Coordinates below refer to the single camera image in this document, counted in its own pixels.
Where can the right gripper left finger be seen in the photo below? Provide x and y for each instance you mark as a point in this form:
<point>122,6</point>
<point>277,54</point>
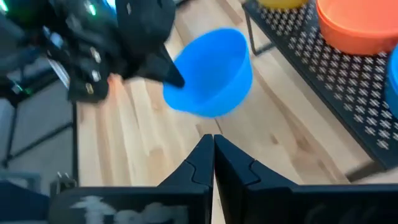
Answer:
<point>199,174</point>

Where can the yellow blue patterned bowl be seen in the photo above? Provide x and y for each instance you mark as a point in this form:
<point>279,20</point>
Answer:
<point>281,3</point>

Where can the black perforated metal rack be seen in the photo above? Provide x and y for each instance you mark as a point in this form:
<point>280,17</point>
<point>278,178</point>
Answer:
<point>342,93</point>

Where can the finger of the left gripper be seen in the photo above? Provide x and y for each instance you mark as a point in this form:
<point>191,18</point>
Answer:
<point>164,70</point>

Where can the black metal table frame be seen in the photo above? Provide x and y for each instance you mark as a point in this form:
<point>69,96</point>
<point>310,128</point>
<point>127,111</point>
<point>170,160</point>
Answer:
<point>75,140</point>

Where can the orange mini bowl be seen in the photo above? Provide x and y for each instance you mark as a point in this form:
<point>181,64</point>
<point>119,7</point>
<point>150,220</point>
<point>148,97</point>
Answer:
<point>351,43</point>

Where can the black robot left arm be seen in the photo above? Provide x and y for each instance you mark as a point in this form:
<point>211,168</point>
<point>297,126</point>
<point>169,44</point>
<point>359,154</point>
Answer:
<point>18,37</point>

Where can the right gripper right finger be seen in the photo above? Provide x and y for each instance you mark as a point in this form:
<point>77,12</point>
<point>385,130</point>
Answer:
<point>236,180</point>

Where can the blue mini bowl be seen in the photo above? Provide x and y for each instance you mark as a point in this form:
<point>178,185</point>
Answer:
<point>394,102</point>
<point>214,81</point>

